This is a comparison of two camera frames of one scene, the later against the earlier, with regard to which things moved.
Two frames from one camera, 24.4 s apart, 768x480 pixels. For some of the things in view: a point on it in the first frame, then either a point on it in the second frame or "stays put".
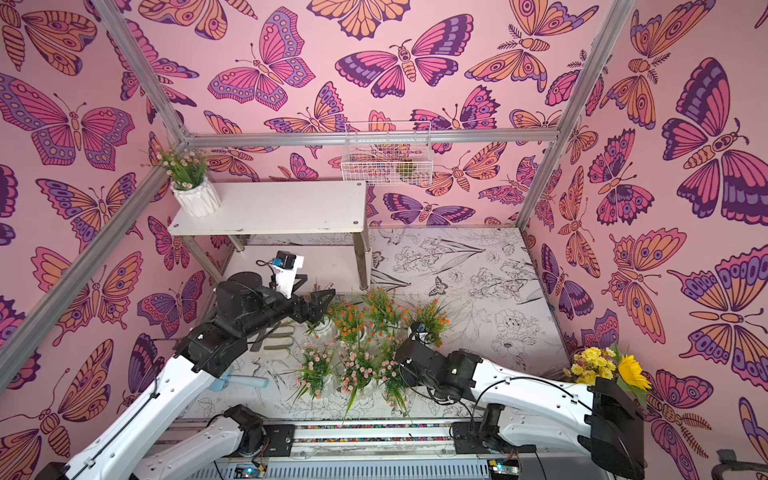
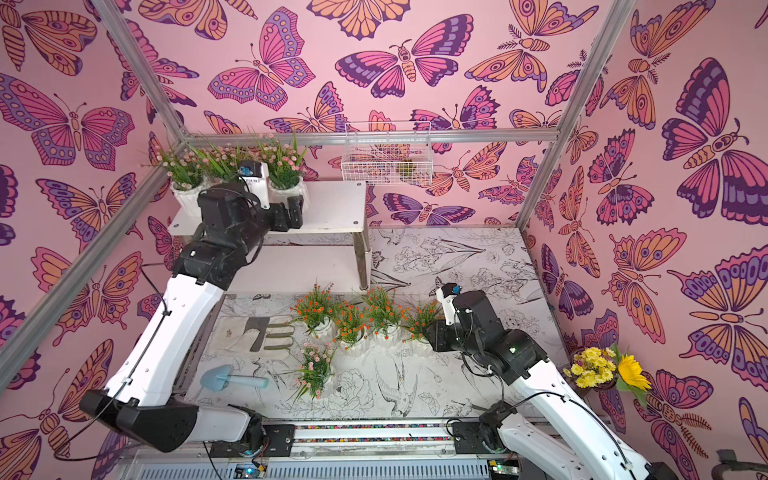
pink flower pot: [402, 398] -> [217, 166]
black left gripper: [314, 312] -> [295, 215]
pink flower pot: [315, 372] stays put
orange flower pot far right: [426, 322] stays put
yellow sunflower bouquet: [591, 363] stays put
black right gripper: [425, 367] -> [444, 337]
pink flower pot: [194, 191] stays put
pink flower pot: [355, 397] -> [283, 165]
